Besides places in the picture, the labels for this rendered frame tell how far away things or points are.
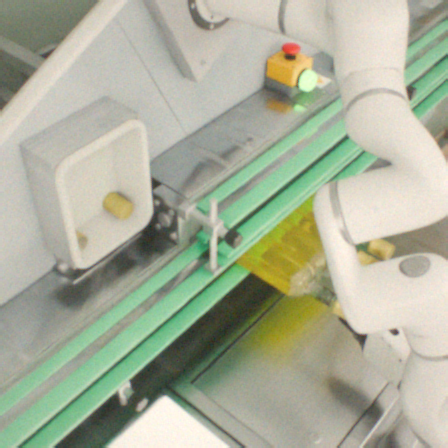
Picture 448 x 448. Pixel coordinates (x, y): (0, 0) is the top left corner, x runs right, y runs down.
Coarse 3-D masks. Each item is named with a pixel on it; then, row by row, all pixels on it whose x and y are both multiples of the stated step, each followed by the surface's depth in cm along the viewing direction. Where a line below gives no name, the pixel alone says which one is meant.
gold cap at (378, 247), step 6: (372, 240) 123; (378, 240) 123; (372, 246) 123; (378, 246) 122; (384, 246) 122; (390, 246) 122; (372, 252) 124; (378, 252) 122; (384, 252) 122; (390, 252) 122; (384, 258) 122
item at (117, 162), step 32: (128, 128) 95; (64, 160) 89; (96, 160) 104; (128, 160) 104; (64, 192) 91; (96, 192) 108; (128, 192) 110; (64, 224) 96; (96, 224) 109; (128, 224) 110; (96, 256) 104
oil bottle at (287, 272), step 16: (240, 256) 121; (256, 256) 118; (272, 256) 118; (288, 256) 118; (256, 272) 121; (272, 272) 117; (288, 272) 115; (304, 272) 115; (288, 288) 116; (304, 288) 115
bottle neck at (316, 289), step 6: (312, 282) 115; (318, 282) 115; (312, 288) 115; (318, 288) 114; (324, 288) 114; (312, 294) 115; (318, 294) 114; (324, 294) 113; (330, 294) 113; (324, 300) 113; (330, 300) 113
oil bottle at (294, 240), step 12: (276, 228) 123; (288, 228) 123; (276, 240) 121; (288, 240) 121; (300, 240) 121; (312, 240) 121; (300, 252) 119; (312, 252) 119; (324, 252) 119; (312, 264) 118; (324, 264) 118
